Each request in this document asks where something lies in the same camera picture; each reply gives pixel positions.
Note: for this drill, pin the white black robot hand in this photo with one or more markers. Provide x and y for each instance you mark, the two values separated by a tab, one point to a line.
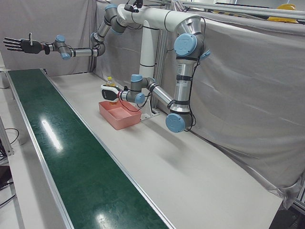
109	93

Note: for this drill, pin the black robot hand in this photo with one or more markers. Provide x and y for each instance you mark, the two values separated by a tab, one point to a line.
31	47

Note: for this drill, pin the yellow cap orange drink bottle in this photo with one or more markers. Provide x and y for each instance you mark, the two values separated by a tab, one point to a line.
110	82

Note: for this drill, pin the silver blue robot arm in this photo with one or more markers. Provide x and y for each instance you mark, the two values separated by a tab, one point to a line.
182	90
83	51

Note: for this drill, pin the pink plastic basket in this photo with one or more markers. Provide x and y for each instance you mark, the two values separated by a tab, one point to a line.
129	121

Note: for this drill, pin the grey back curtain cloth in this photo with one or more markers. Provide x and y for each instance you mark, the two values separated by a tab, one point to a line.
47	19

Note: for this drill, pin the white robot torso column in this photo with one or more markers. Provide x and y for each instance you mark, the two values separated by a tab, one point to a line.
145	47

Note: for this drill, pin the green conveyor belt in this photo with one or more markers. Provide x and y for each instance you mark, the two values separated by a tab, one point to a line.
71	167

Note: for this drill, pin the aluminium overhead beam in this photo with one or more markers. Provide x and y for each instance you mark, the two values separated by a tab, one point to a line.
238	9

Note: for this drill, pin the grey side curtain cloth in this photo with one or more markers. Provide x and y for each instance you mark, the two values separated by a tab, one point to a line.
267	71

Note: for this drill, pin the yellow hard hat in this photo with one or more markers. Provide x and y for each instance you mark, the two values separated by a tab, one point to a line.
283	19
287	6

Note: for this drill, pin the aluminium frame post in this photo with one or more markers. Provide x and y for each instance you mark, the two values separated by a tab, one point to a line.
159	59

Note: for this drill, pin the black head camera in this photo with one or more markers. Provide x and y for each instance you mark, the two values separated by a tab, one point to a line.
133	7

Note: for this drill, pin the aluminium frame leg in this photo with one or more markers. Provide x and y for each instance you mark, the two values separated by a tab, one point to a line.
6	140

